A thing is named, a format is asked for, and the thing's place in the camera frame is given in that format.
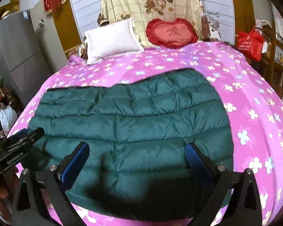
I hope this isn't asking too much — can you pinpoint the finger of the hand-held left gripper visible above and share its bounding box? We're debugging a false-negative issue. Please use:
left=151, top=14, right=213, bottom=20
left=0, top=128, right=29, bottom=146
left=5, top=127, right=45, bottom=150

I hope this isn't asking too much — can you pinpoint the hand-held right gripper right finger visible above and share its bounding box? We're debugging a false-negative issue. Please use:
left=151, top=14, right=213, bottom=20
left=185, top=142, right=263, bottom=226

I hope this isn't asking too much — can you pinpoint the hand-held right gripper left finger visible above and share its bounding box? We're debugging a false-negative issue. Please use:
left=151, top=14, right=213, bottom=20
left=11, top=142, right=90, bottom=226

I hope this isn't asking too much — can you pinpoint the dark green puffer jacket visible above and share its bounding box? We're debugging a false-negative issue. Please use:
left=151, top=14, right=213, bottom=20
left=28, top=68, right=235, bottom=222

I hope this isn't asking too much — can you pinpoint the white plastic bag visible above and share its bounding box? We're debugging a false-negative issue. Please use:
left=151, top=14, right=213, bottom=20
left=0, top=103, right=18, bottom=135

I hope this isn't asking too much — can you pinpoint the grey refrigerator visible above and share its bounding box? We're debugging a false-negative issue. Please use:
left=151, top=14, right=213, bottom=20
left=0, top=0, right=62, bottom=109

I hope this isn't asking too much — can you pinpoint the purple floral bed sheet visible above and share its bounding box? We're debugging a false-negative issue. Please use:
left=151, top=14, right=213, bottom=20
left=0, top=41, right=283, bottom=226

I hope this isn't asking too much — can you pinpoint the wooden bed headboard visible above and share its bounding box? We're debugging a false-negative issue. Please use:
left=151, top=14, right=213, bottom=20
left=48, top=0, right=255, bottom=55

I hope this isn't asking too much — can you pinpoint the white pillow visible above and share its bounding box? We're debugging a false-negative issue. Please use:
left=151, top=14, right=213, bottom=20
left=84, top=18, right=144, bottom=65

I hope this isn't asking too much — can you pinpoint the red shopping bag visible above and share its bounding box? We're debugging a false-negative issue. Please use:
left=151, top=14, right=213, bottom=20
left=237, top=26, right=266, bottom=62

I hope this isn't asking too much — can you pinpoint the red heart-shaped cushion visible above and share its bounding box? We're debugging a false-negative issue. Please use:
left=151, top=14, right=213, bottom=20
left=145, top=18, right=199, bottom=49

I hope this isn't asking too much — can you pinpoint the wooden shelf rack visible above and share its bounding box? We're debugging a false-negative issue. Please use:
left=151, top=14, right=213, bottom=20
left=259, top=19, right=283, bottom=97

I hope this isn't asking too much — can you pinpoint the cream floral quilt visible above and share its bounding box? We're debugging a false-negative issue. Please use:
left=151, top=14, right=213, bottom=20
left=101, top=0, right=204, bottom=48

